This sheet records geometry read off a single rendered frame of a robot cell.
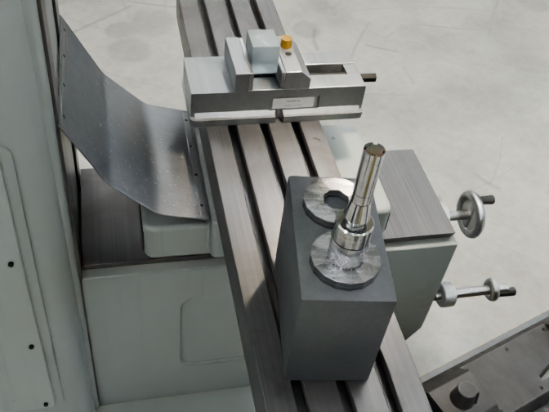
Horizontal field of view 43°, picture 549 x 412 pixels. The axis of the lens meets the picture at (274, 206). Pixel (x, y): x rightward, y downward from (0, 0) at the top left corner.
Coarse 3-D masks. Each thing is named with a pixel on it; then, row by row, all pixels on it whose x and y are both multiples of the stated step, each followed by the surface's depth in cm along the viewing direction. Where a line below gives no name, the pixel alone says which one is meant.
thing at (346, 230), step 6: (342, 210) 83; (336, 216) 83; (342, 216) 83; (336, 222) 82; (342, 222) 82; (372, 222) 82; (336, 228) 82; (342, 228) 81; (348, 228) 81; (354, 228) 82; (360, 228) 82; (366, 228) 82; (372, 228) 82; (342, 234) 82; (348, 234) 81; (354, 234) 81; (360, 234) 81; (366, 234) 81
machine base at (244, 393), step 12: (168, 396) 170; (180, 396) 171; (192, 396) 171; (204, 396) 171; (216, 396) 172; (228, 396) 172; (240, 396) 172; (108, 408) 167; (120, 408) 167; (132, 408) 167; (144, 408) 168; (156, 408) 168; (168, 408) 168; (180, 408) 169; (192, 408) 169; (204, 408) 169; (216, 408) 170; (228, 408) 170; (240, 408) 170; (252, 408) 171
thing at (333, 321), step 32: (288, 192) 97; (320, 192) 95; (288, 224) 96; (320, 224) 92; (288, 256) 95; (320, 256) 87; (384, 256) 89; (288, 288) 94; (320, 288) 85; (352, 288) 85; (384, 288) 86; (288, 320) 93; (320, 320) 86; (352, 320) 87; (384, 320) 87; (288, 352) 92; (320, 352) 92; (352, 352) 92
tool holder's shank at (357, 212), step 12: (372, 144) 75; (372, 156) 74; (384, 156) 75; (360, 168) 76; (372, 168) 75; (360, 180) 77; (372, 180) 76; (360, 192) 78; (372, 192) 78; (348, 204) 80; (360, 204) 79; (348, 216) 81; (360, 216) 80
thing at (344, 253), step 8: (336, 232) 83; (336, 240) 83; (344, 240) 82; (352, 240) 82; (360, 240) 82; (368, 240) 83; (328, 248) 86; (336, 248) 84; (344, 248) 83; (352, 248) 82; (360, 248) 83; (328, 256) 86; (336, 256) 85; (344, 256) 84; (352, 256) 84; (360, 256) 84; (336, 264) 85; (344, 264) 85; (352, 264) 85; (360, 264) 86
